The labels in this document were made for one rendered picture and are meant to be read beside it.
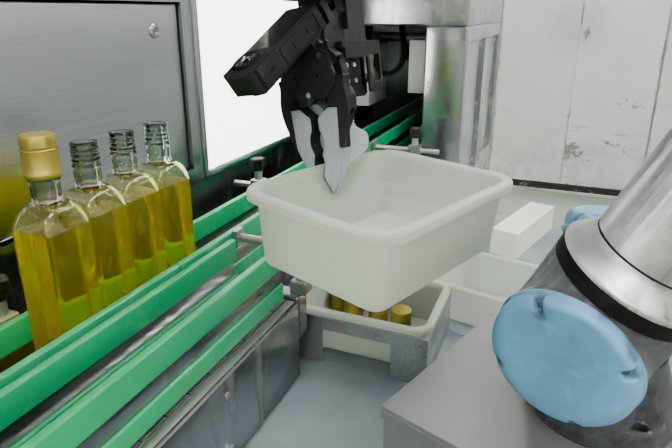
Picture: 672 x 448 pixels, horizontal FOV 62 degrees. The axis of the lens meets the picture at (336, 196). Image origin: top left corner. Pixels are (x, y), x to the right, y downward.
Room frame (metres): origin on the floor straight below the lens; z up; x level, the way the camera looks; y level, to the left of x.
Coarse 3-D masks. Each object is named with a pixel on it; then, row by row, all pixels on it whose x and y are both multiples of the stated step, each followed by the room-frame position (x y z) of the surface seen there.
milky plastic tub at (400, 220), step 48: (288, 192) 0.51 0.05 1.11; (384, 192) 0.62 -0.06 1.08; (432, 192) 0.58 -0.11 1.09; (480, 192) 0.48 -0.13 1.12; (288, 240) 0.45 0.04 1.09; (336, 240) 0.41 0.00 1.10; (384, 240) 0.38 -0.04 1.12; (432, 240) 0.43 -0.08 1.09; (480, 240) 0.50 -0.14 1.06; (336, 288) 0.41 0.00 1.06; (384, 288) 0.39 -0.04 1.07
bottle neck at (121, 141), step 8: (112, 136) 0.63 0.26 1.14; (120, 136) 0.63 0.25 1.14; (128, 136) 0.64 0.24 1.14; (112, 144) 0.63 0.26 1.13; (120, 144) 0.63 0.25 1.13; (128, 144) 0.64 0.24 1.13; (112, 152) 0.64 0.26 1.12; (120, 152) 0.63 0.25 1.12; (128, 152) 0.64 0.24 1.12; (136, 152) 0.65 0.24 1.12; (112, 160) 0.64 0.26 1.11; (120, 160) 0.63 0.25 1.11; (128, 160) 0.64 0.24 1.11; (136, 160) 0.65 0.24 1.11; (112, 168) 0.64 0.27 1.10; (120, 168) 0.63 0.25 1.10; (128, 168) 0.64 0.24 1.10; (136, 168) 0.64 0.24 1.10
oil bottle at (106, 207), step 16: (64, 192) 0.58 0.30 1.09; (80, 192) 0.57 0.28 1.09; (96, 192) 0.58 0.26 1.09; (112, 192) 0.59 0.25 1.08; (96, 208) 0.56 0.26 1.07; (112, 208) 0.58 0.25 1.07; (96, 224) 0.56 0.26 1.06; (112, 224) 0.58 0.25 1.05; (128, 224) 0.60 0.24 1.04; (96, 240) 0.56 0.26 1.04; (112, 240) 0.58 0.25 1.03; (128, 240) 0.60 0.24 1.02; (96, 256) 0.56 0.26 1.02; (112, 256) 0.57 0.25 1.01; (128, 256) 0.60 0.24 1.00; (112, 272) 0.57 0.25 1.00; (128, 272) 0.59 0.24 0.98; (112, 288) 0.57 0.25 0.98; (128, 288) 0.59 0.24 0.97
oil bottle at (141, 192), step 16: (112, 176) 0.63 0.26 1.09; (128, 176) 0.63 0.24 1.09; (144, 176) 0.64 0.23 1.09; (128, 192) 0.62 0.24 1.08; (144, 192) 0.63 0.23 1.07; (128, 208) 0.61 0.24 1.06; (144, 208) 0.63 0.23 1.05; (160, 208) 0.66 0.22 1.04; (144, 224) 0.63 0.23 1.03; (160, 224) 0.65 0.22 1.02; (144, 240) 0.62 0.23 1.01; (160, 240) 0.65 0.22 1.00; (144, 256) 0.62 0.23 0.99; (160, 256) 0.65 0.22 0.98; (144, 272) 0.62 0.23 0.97; (160, 272) 0.64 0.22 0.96
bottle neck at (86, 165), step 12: (72, 144) 0.58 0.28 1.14; (84, 144) 0.58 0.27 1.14; (96, 144) 0.59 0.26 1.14; (72, 156) 0.58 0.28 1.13; (84, 156) 0.58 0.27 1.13; (96, 156) 0.59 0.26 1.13; (72, 168) 0.58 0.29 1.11; (84, 168) 0.58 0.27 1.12; (96, 168) 0.59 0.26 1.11; (84, 180) 0.58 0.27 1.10; (96, 180) 0.59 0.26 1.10
